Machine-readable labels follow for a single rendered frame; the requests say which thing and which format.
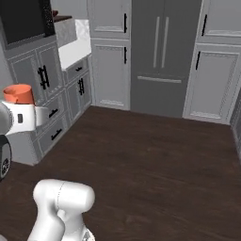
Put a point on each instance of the grey tall cupboard run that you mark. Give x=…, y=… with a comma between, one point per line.
x=213, y=81
x=108, y=72

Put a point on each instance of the grey cupboard door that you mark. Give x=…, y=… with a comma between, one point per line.
x=25, y=69
x=54, y=64

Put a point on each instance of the grey base cupboard run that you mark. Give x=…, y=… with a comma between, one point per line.
x=72, y=100

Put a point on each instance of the grey fridge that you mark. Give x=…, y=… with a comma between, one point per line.
x=147, y=94

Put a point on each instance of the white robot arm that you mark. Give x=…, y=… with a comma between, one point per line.
x=62, y=197

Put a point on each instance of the grey speckled block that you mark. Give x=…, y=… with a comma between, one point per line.
x=66, y=33

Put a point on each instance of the grey cabinet side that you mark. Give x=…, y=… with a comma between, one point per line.
x=237, y=125

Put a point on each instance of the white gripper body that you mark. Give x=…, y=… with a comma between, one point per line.
x=41, y=115

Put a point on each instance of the grey drawer front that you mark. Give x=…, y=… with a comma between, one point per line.
x=46, y=143
x=59, y=104

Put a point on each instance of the orange cup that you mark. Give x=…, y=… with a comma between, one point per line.
x=19, y=94

